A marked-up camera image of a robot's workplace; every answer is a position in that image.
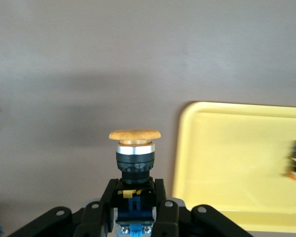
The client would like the yellow mushroom button blue base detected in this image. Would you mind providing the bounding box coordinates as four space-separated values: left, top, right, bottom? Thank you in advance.
109 129 162 237

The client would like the brown table cover sheet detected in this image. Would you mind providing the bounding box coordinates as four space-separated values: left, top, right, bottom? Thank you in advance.
0 0 296 237

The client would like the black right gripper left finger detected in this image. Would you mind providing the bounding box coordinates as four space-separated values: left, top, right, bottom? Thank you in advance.
7 179 119 237

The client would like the yellow plastic tray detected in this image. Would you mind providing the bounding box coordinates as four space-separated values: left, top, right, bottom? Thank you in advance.
172 101 296 233

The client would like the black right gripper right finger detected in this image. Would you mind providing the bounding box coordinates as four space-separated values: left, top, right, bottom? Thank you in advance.
151 179 254 237

